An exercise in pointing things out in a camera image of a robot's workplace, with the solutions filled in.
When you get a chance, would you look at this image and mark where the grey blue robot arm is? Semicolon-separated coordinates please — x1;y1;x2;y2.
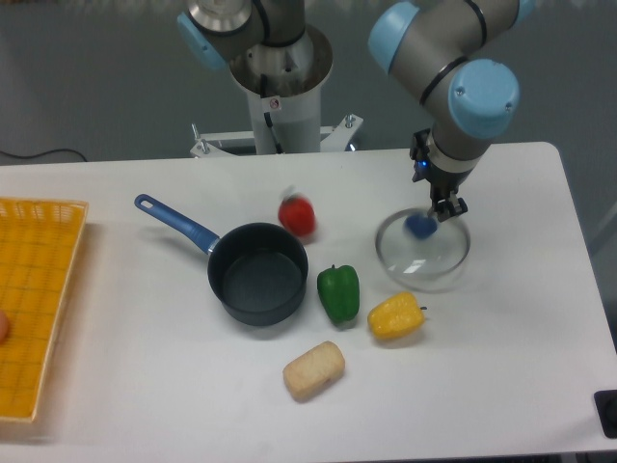
176;1;534;221

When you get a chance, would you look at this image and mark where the yellow toy bell pepper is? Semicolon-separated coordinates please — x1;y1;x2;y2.
367;291;425;340

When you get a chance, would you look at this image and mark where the green toy bell pepper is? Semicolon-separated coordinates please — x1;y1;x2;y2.
317;265;360;324

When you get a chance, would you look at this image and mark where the glass lid blue knob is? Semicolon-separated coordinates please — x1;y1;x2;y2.
375;208;471;293

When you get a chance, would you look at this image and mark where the black device at table edge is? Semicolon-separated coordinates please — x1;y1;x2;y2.
593;390;617;439

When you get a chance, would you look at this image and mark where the yellow woven basket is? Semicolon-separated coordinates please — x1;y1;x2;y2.
1;197;89;422

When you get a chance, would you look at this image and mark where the beige toy bread block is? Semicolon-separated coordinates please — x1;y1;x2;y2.
282;340;346;402

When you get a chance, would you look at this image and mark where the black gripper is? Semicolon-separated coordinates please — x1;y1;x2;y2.
410;129;475;222

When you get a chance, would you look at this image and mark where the dark saucepan blue handle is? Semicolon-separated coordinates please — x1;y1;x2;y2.
134;194;309;327

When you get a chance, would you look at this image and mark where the black floor cable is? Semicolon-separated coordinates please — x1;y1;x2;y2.
0;148;89;162

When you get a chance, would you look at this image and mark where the red toy bell pepper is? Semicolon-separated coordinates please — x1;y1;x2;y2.
278;187;317;237

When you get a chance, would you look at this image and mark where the grey pole at right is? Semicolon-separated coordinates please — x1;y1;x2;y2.
587;203;617;256

